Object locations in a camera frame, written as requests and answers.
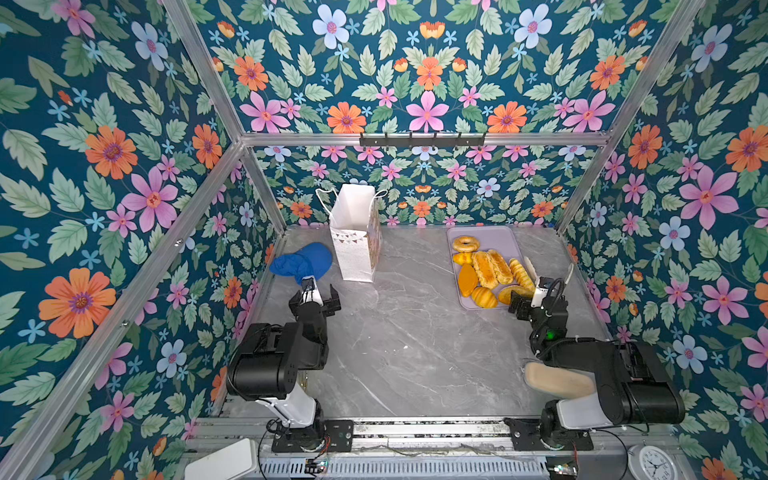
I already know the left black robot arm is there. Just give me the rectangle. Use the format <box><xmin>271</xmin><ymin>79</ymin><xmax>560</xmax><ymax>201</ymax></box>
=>
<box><xmin>226</xmin><ymin>277</ymin><xmax>341</xmax><ymax>451</ymax></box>

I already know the white analog clock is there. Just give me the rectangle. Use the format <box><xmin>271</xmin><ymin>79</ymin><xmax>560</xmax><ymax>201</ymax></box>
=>
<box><xmin>628</xmin><ymin>444</ymin><xmax>678</xmax><ymax>480</ymax></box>

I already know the small yellow fake bread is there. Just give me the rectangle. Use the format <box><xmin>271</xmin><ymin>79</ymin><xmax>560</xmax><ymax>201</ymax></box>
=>
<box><xmin>452</xmin><ymin>252</ymin><xmax>473</xmax><ymax>266</ymax></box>

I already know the fake bagel ring bread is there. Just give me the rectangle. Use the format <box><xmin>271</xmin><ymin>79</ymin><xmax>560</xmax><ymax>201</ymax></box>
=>
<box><xmin>452</xmin><ymin>236</ymin><xmax>480</xmax><ymax>253</ymax></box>

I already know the blue cap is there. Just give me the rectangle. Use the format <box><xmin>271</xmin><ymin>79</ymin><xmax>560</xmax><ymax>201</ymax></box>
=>
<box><xmin>270</xmin><ymin>242</ymin><xmax>333</xmax><ymax>284</ymax></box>

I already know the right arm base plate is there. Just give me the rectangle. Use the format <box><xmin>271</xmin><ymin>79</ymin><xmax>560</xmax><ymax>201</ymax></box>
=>
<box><xmin>502</xmin><ymin>417</ymin><xmax>594</xmax><ymax>451</ymax></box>

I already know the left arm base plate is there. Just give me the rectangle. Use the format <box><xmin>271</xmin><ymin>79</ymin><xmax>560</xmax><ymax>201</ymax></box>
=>
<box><xmin>271</xmin><ymin>420</ymin><xmax>355</xmax><ymax>454</ymax></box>

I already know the round fake bun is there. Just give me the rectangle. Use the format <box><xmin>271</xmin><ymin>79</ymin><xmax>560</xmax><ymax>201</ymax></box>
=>
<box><xmin>497</xmin><ymin>285</ymin><xmax>534</xmax><ymax>305</ymax></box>

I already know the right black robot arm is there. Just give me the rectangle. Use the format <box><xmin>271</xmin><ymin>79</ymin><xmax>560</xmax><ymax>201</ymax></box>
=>
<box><xmin>504</xmin><ymin>259</ymin><xmax>685</xmax><ymax>451</ymax></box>

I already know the white box device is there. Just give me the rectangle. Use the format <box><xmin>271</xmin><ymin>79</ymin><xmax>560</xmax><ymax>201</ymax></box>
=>
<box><xmin>184</xmin><ymin>439</ymin><xmax>258</xmax><ymax>480</ymax></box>

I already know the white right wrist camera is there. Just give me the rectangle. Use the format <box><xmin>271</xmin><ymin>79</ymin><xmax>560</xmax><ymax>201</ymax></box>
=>
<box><xmin>531</xmin><ymin>277</ymin><xmax>554</xmax><ymax>307</ymax></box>

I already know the small striped fake bun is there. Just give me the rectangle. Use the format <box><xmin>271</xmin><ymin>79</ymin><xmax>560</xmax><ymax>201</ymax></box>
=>
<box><xmin>470</xmin><ymin>286</ymin><xmax>498</xmax><ymax>309</ymax></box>

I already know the black hook rail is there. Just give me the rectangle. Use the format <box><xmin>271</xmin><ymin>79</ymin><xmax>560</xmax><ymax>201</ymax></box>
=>
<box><xmin>359</xmin><ymin>132</ymin><xmax>486</xmax><ymax>149</ymax></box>

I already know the beige oval sponge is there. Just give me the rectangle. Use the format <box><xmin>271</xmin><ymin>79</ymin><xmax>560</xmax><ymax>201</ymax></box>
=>
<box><xmin>524</xmin><ymin>362</ymin><xmax>596</xmax><ymax>399</ymax></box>

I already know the lavender plastic tray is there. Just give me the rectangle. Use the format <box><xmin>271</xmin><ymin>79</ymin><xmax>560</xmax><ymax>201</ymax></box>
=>
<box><xmin>447</xmin><ymin>226</ymin><xmax>536</xmax><ymax>310</ymax></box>

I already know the white paper gift bag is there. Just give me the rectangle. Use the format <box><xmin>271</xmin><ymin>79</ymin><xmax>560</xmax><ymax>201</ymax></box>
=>
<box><xmin>316</xmin><ymin>184</ymin><xmax>387</xmax><ymax>283</ymax></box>

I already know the orange oval fake bread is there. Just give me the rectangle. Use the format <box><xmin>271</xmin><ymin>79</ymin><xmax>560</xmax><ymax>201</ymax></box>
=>
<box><xmin>457</xmin><ymin>264</ymin><xmax>479</xmax><ymax>298</ymax></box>

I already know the twisted fake bread stick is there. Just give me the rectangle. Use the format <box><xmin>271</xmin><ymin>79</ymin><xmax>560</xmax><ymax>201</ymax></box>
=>
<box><xmin>509</xmin><ymin>258</ymin><xmax>535</xmax><ymax>291</ymax></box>

